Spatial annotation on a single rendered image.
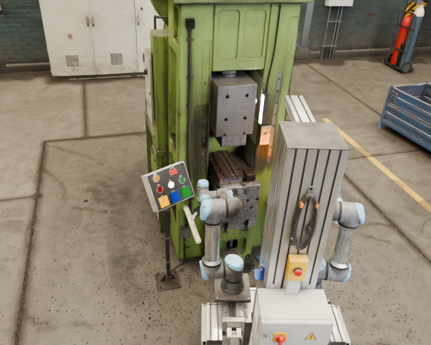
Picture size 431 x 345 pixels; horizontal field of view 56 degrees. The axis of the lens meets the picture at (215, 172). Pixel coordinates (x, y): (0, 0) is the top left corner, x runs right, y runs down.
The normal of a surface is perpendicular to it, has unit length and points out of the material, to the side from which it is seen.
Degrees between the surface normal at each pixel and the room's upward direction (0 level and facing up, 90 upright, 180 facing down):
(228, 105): 90
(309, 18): 90
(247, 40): 90
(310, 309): 0
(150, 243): 0
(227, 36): 90
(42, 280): 0
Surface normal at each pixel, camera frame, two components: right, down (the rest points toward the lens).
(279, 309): 0.04, -0.84
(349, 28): 0.27, 0.53
